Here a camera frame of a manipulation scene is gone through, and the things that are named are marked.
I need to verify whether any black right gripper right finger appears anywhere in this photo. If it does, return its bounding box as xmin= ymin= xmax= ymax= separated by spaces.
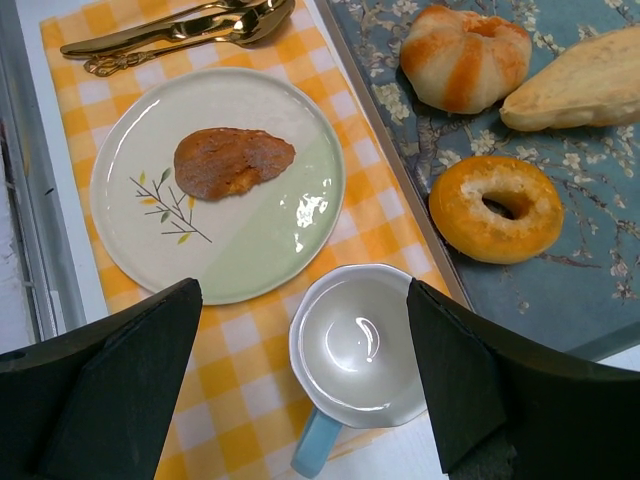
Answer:
xmin=407 ymin=280 xmax=639 ymax=479

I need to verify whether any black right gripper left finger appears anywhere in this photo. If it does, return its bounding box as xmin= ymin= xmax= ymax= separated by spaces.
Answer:
xmin=1 ymin=278 xmax=202 ymax=479

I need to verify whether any small brown bread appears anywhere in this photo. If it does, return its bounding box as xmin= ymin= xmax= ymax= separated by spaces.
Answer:
xmin=174 ymin=127 xmax=296 ymax=201

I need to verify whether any orange bagel bread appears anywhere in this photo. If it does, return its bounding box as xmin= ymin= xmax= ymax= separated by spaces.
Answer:
xmin=428 ymin=156 xmax=564 ymax=265

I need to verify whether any long pale bread loaf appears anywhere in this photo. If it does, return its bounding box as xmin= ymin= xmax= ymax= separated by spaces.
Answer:
xmin=500 ymin=25 xmax=639 ymax=132

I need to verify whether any floral blue serving tray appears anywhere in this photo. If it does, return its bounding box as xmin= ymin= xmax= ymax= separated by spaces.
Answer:
xmin=318 ymin=1 xmax=639 ymax=360

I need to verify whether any white blue mug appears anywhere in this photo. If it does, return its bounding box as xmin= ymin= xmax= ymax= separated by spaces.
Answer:
xmin=289 ymin=264 xmax=426 ymax=479

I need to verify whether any white green ceramic plate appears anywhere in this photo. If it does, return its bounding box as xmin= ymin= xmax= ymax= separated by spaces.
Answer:
xmin=90 ymin=67 xmax=346 ymax=305

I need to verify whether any striped round bun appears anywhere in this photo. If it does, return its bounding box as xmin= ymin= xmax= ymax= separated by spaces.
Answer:
xmin=400 ymin=5 xmax=532 ymax=114

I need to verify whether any gold knife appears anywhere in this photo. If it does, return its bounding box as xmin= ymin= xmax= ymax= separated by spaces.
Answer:
xmin=60 ymin=7 xmax=249 ymax=58

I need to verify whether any gold spoon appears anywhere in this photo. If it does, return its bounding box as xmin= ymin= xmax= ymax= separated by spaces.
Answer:
xmin=65 ymin=1 xmax=295 ymax=78

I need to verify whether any gold fork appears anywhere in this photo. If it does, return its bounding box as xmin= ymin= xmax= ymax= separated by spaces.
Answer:
xmin=163 ymin=0 xmax=255 ymax=21

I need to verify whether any aluminium table edge rail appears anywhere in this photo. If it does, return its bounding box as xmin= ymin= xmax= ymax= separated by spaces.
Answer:
xmin=1 ymin=1 xmax=104 ymax=341

